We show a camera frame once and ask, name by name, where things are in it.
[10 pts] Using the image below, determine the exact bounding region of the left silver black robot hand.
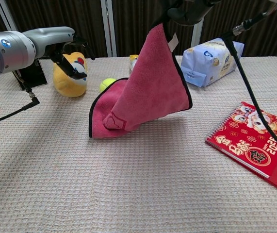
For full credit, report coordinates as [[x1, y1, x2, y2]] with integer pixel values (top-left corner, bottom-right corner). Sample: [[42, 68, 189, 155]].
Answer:
[[23, 26, 96, 81]]

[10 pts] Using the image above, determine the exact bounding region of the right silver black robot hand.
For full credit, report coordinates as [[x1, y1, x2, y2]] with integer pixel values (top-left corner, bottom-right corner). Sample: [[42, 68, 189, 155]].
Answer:
[[161, 0, 223, 26]]

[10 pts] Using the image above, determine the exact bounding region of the pink and grey towel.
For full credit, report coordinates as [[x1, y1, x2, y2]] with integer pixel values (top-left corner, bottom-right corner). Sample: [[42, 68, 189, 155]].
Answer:
[[88, 21, 193, 139]]

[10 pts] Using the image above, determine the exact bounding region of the black box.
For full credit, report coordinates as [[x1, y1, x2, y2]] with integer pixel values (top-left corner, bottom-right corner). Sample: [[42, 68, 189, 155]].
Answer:
[[12, 58, 48, 91]]

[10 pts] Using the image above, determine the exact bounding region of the yellow plush toy with face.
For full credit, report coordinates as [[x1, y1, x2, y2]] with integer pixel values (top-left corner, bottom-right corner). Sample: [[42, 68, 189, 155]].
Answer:
[[52, 51, 88, 98]]

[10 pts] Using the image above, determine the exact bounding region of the light blue tissue pack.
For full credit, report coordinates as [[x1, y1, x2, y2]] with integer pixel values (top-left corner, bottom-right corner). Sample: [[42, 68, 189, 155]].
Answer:
[[180, 37, 245, 88]]

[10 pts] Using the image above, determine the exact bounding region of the yellow-green tennis ball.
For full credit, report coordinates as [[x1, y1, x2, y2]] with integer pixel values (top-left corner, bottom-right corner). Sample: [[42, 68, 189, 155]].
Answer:
[[99, 77, 117, 93]]

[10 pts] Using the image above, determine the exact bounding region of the yellow white pack of rolls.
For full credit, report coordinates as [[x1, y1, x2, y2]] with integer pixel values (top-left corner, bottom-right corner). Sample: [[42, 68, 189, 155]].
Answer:
[[129, 54, 140, 73]]

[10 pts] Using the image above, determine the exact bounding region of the beige woven tablecloth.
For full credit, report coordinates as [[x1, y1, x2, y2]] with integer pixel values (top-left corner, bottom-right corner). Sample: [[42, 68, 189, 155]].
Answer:
[[0, 55, 277, 233]]

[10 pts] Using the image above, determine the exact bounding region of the red spiral desk calendar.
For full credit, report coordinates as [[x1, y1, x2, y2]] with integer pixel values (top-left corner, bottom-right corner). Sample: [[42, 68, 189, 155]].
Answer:
[[205, 101, 277, 191]]

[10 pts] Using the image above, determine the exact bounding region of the white metal frame post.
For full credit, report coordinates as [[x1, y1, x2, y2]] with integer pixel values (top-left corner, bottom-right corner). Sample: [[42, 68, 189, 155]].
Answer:
[[191, 20, 204, 49], [100, 0, 117, 58], [0, 0, 19, 32]]

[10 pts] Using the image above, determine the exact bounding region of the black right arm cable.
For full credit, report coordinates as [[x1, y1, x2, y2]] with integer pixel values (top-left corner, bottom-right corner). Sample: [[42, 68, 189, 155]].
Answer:
[[219, 3, 277, 156]]

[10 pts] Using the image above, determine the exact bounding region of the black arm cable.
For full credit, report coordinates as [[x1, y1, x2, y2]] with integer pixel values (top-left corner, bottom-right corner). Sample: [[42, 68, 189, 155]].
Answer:
[[219, 3, 277, 156], [0, 70, 41, 126]]

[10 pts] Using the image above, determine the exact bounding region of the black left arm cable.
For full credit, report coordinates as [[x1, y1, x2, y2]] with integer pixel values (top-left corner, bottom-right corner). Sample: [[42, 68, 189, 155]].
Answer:
[[0, 70, 41, 126]]

